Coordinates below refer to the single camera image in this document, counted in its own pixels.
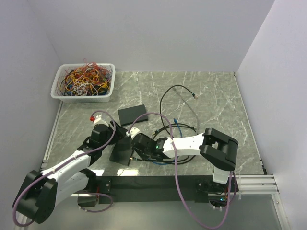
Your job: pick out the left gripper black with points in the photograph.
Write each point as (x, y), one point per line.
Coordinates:
(120, 132)

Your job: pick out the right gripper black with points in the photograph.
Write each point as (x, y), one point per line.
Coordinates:
(144, 157)

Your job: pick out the black network switch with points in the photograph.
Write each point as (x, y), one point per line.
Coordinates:
(122, 152)
(128, 115)

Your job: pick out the black ethernet cable short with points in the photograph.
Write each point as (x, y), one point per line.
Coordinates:
(179, 126)

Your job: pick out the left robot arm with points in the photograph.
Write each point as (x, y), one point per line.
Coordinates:
(42, 191)

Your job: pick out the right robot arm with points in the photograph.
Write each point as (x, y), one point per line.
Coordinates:
(216, 147)

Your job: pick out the white plastic basket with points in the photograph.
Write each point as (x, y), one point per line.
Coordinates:
(84, 83)

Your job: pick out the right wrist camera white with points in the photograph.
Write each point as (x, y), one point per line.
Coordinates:
(133, 132)

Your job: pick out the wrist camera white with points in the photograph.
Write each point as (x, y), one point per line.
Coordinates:
(133, 132)
(98, 120)

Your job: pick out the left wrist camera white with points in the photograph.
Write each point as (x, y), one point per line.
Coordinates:
(98, 120)

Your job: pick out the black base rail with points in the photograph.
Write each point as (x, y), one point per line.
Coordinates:
(197, 188)

